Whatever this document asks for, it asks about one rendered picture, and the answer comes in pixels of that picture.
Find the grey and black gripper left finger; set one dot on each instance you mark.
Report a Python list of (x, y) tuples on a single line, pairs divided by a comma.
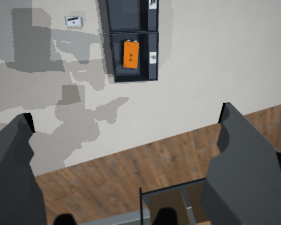
[(21, 199)]

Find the dark grey rack of three bins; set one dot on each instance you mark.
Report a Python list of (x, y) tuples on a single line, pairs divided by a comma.
[(134, 20)]

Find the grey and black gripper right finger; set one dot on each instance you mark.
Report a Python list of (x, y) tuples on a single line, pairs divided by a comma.
[(243, 183)]

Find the orange 9v battery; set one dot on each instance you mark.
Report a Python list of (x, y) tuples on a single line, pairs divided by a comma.
[(131, 53)]

